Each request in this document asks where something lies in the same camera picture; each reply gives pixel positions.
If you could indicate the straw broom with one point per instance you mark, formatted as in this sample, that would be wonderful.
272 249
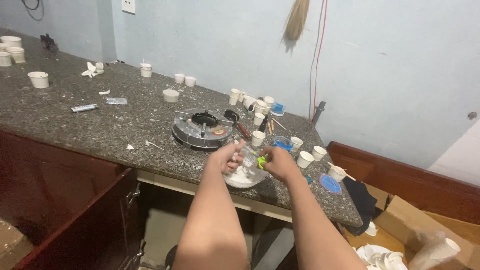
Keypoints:
296 22

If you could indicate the heap of crushed white cups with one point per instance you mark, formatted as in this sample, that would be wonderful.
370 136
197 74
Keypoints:
379 258

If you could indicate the plastic sleeve of paper cups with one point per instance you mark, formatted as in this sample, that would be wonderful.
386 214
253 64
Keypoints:
435 250

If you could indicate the dark small object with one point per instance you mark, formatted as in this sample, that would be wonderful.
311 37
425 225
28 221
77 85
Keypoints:
48 42

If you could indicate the person's right fingers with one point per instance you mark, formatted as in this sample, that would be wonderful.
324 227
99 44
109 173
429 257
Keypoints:
268 156

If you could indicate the small white plastic spoon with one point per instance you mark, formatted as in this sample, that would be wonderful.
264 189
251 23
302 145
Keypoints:
154 145

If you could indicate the brown wooden bench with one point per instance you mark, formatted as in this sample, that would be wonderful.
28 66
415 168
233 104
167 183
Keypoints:
412 183

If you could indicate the round metal gas stove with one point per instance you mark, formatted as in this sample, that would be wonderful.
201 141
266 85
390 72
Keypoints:
201 129

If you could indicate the person's left hand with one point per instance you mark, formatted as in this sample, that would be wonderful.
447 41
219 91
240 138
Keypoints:
222 159

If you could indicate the crushed white paper cup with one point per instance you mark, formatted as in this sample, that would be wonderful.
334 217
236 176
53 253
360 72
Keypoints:
371 228

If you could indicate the glass bowl with white powder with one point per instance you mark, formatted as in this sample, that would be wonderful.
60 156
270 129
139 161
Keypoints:
247 176

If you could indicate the white cup with wooden stick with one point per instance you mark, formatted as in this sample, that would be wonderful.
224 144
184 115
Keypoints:
336 173

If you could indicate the cardboard box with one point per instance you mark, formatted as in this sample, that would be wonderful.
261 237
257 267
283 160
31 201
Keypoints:
412 228

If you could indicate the black cloth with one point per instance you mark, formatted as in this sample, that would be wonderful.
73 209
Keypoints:
360 204

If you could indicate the cluster of white paper cups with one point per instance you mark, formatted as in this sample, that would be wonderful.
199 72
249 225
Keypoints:
252 101

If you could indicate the clear blue plastic container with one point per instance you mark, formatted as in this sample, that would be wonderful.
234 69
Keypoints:
282 143

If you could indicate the brown wooden cabinet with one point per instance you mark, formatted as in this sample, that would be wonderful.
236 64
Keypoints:
71 202

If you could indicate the white paper cup with stick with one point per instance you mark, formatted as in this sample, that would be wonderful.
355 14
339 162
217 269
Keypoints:
146 70

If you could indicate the small black bottle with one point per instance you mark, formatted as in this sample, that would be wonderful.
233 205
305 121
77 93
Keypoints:
263 123

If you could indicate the wooden stick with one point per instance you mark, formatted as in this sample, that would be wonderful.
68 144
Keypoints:
270 126
278 123

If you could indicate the person's right hand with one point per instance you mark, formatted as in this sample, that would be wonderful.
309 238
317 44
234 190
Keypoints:
282 165

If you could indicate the white wall socket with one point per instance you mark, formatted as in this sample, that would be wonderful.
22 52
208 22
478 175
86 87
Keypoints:
128 5

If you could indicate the torn white paper cup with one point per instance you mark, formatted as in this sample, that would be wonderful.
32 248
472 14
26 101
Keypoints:
93 69

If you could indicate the round blue patterned lid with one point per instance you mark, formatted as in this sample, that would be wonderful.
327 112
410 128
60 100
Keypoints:
330 183

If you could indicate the clear plastic packet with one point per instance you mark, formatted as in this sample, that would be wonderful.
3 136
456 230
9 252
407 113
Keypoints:
116 100

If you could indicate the silver blue tube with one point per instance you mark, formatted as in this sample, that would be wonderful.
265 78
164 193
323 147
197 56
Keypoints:
84 108

